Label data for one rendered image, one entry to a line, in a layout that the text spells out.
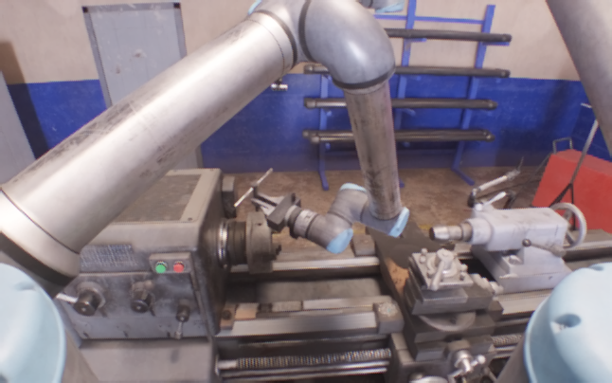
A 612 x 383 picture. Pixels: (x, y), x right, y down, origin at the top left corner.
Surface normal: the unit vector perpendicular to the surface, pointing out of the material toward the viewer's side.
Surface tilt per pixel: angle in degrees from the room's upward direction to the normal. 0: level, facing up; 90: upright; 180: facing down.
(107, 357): 32
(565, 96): 90
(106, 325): 90
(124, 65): 90
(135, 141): 63
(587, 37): 93
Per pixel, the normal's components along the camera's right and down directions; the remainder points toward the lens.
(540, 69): 0.08, 0.48
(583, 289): -0.14, -0.89
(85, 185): 0.64, 0.03
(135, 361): 0.05, -0.49
